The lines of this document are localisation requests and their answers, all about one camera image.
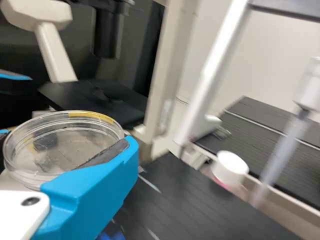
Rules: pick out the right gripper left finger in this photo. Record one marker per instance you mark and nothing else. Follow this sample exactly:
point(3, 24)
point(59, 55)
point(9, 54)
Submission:
point(15, 100)

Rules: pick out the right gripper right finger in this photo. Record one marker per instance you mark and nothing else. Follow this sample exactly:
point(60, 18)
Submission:
point(87, 200)

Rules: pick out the petri dish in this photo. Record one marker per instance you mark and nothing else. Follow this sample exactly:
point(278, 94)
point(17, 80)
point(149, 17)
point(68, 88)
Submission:
point(62, 140)

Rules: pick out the black platform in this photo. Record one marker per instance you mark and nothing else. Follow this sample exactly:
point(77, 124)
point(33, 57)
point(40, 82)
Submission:
point(200, 212)
point(262, 140)

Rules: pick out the white-capped bottle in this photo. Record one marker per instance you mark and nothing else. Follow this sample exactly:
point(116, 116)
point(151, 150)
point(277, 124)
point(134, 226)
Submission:
point(231, 165)

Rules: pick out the cream microscope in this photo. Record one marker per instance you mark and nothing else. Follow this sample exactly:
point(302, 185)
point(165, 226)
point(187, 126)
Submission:
point(175, 62)

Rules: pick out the white pipette stand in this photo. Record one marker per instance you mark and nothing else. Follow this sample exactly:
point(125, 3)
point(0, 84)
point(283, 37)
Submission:
point(211, 70)

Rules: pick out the pipette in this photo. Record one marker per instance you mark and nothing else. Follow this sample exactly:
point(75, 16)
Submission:
point(307, 87)

